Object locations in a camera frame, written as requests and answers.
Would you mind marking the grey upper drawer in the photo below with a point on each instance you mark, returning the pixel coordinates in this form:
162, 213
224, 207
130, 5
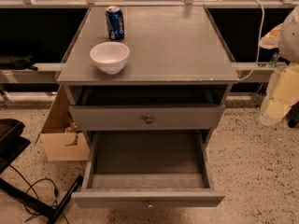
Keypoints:
146, 117

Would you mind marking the white ceramic bowl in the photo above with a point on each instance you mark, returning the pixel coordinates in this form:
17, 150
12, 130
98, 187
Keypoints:
110, 57

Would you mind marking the open grey middle drawer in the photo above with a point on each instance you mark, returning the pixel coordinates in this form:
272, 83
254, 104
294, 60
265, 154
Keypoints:
147, 169

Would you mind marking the black object on rail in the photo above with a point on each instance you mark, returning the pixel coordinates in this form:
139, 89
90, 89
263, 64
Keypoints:
17, 63

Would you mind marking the grey drawer cabinet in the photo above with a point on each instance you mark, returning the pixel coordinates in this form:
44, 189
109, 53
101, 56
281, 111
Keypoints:
175, 58

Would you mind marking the blue pepsi can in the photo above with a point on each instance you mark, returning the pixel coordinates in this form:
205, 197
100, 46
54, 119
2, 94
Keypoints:
115, 23

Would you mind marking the cardboard box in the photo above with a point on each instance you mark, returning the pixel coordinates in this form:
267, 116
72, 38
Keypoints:
60, 136

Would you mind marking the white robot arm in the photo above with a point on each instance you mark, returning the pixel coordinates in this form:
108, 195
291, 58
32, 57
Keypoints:
282, 91

